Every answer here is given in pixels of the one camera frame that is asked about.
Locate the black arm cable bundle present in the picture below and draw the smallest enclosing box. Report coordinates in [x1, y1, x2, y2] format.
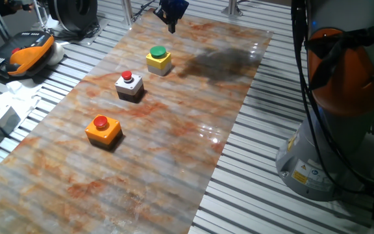
[290, 0, 374, 196]

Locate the bare person hand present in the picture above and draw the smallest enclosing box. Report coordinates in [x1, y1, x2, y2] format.
[4, 0, 34, 13]

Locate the white round object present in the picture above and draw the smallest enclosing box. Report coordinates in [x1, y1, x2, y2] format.
[45, 42, 66, 67]

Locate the marble pattern glossy mat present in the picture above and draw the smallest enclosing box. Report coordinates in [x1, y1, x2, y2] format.
[0, 8, 274, 234]

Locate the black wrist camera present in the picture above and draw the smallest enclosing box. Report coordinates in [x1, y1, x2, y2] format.
[153, 8, 168, 24]

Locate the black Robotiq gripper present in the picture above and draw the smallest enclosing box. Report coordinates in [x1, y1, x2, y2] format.
[160, 0, 190, 34]

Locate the orange box red button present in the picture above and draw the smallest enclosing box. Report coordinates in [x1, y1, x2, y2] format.
[84, 114, 123, 151]

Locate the yellow box green button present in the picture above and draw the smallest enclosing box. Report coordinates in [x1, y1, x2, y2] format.
[145, 45, 172, 77]

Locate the orange black teach pendant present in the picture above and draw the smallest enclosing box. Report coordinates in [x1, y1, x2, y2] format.
[0, 30, 56, 80]

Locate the white box small green button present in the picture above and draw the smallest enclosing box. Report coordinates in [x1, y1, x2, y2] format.
[0, 103, 21, 137]

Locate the silver upright post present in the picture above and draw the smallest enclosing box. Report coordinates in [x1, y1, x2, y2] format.
[120, 0, 135, 29]

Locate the black round reel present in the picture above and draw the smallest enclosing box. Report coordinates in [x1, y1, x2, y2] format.
[45, 0, 99, 33]

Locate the silver aluminium frame beam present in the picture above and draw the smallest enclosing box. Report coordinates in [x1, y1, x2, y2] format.
[221, 0, 243, 17]

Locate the grey black box red button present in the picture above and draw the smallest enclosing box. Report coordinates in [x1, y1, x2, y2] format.
[114, 70, 145, 104]

